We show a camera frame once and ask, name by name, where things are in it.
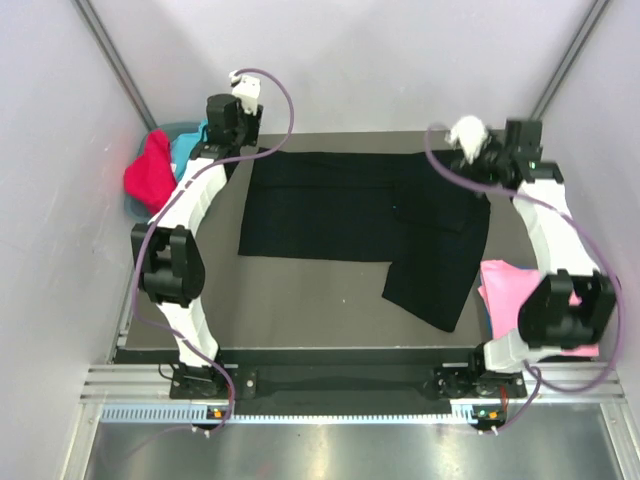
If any left aluminium frame post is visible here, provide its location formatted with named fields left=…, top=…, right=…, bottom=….
left=71, top=0, right=158, bottom=131

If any aluminium frame post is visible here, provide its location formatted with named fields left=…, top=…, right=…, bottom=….
left=529, top=0, right=612, bottom=122
left=71, top=0, right=158, bottom=131

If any slotted grey cable duct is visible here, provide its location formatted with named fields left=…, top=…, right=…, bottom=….
left=100, top=404, right=501, bottom=426

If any blue laundry basket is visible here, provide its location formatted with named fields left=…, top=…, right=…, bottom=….
left=123, top=122, right=199, bottom=223

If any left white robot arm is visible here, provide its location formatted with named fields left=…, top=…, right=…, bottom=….
left=131, top=93, right=262, bottom=399

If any teal t shirt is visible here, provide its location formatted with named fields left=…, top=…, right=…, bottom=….
left=170, top=120, right=207, bottom=182

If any black t shirt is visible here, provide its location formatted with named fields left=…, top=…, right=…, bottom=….
left=238, top=152, right=491, bottom=332

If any red t shirt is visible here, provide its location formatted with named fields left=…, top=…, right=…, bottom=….
left=123, top=130, right=177, bottom=215

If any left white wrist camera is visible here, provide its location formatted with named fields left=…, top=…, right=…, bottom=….
left=229, top=71, right=261, bottom=116

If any aluminium front rail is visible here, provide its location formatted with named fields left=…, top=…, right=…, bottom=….
left=80, top=362, right=624, bottom=408

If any folded pink t shirt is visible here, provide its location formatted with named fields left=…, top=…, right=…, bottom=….
left=479, top=260, right=612, bottom=368

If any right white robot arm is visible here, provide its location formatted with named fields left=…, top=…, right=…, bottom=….
left=425, top=115, right=619, bottom=396

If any right aluminium frame post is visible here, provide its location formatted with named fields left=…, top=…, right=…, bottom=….
left=529, top=0, right=612, bottom=122

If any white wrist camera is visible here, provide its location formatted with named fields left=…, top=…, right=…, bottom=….
left=229, top=71, right=261, bottom=116
left=445, top=115, right=490, bottom=164

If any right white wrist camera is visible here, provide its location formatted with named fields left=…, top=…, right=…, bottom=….
left=445, top=115, right=490, bottom=164

